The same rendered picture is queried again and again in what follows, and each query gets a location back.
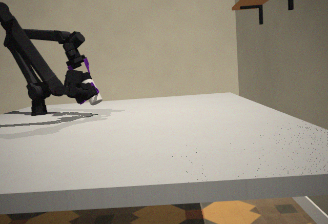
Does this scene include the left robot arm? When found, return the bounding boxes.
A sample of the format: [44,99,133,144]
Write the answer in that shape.
[4,29,85,116]

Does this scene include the black bottle cap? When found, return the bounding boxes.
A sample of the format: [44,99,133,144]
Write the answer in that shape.
[82,72,92,81]

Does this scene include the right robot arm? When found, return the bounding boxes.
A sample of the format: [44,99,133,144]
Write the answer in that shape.
[0,2,88,98]

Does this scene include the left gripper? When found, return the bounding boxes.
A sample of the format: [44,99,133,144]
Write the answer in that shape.
[66,54,90,73]

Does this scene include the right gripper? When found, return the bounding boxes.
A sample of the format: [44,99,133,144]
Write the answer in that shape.
[76,82,99,105]

